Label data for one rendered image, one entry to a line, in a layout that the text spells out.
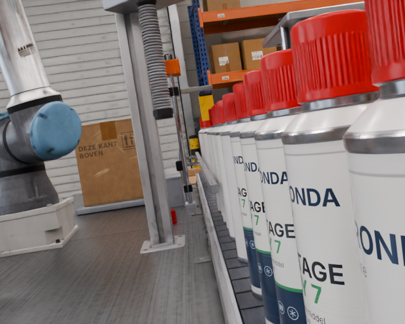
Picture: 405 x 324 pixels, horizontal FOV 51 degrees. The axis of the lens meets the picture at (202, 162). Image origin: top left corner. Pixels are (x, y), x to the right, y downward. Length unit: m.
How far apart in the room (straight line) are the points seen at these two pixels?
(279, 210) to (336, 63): 0.10
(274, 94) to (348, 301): 0.12
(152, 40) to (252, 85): 0.43
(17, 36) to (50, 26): 4.54
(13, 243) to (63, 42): 4.52
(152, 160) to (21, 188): 0.35
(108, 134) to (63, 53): 4.03
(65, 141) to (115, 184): 0.52
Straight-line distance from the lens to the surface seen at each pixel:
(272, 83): 0.25
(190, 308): 0.56
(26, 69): 0.97
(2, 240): 1.07
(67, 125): 0.96
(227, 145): 0.51
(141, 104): 0.84
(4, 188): 1.07
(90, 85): 5.33
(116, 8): 0.83
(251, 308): 0.41
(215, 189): 0.65
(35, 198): 1.05
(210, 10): 4.81
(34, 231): 1.04
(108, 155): 1.44
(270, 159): 0.25
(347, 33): 0.18
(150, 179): 0.85
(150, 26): 0.74
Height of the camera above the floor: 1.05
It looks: 4 degrees down
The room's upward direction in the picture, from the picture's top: 8 degrees counter-clockwise
